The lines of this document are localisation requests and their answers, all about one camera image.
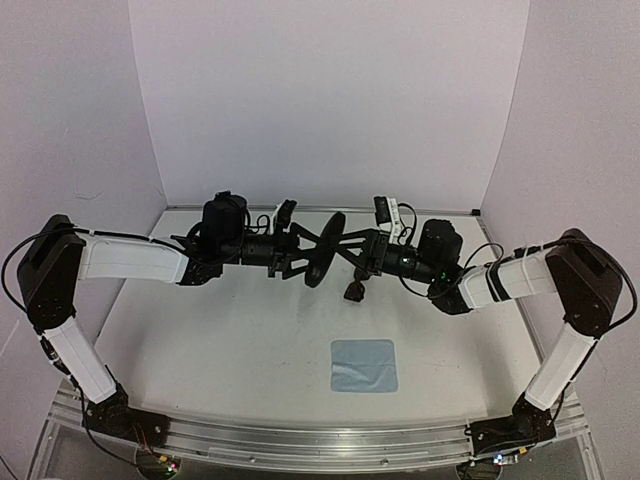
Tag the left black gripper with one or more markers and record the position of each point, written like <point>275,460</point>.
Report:
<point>282,262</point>

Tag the tortoiseshell sunglasses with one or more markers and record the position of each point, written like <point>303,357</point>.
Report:
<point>355,291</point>

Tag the black glasses case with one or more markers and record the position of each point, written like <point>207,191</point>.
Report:
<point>323,254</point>

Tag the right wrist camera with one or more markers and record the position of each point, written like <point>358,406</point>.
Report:
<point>387,216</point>

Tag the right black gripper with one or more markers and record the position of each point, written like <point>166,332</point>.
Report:
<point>368,261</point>

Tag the blue cleaning cloth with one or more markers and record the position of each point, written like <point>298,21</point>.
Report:
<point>366,366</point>

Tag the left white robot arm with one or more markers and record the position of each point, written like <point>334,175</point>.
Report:
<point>63,256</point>

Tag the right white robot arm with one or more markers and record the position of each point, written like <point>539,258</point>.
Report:
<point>581,279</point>

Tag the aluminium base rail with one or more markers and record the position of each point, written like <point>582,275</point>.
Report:
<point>316,449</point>

